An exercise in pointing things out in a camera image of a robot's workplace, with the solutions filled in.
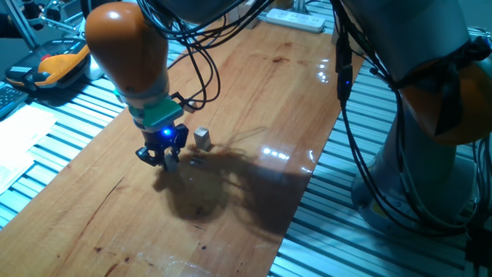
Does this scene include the black computer keyboard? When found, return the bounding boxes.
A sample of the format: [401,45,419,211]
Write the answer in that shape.
[0,82,30,118]

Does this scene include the orange black teach pendant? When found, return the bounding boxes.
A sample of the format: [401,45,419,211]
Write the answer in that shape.
[5,38,92,92]

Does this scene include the grey fan base plate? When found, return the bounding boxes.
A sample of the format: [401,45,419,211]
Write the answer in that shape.
[73,17,90,39]

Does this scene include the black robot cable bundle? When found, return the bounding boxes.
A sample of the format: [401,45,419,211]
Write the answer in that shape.
[136,0,492,236]

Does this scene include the glossy wooden board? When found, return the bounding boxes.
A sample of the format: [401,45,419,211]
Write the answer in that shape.
[0,18,364,277]

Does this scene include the person left hand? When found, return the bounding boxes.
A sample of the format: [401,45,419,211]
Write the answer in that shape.
[21,2,48,31]

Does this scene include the dark sleeved forearm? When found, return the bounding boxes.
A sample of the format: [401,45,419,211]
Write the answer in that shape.
[0,13,26,38]

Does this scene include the white computer mouse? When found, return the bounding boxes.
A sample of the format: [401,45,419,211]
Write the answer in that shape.
[84,57,104,81]

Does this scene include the grey metal frame post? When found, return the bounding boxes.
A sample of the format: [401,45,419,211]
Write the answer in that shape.
[2,0,40,50]

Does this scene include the black handheld device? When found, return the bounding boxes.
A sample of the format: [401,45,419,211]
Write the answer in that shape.
[38,0,65,24]

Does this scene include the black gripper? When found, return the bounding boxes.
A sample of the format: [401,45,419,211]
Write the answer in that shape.
[135,122,191,169]

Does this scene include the white power strip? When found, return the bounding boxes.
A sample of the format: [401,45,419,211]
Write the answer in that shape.
[265,8,327,34]

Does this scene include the white paper sheets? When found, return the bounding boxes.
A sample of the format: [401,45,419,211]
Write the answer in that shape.
[0,104,58,193]

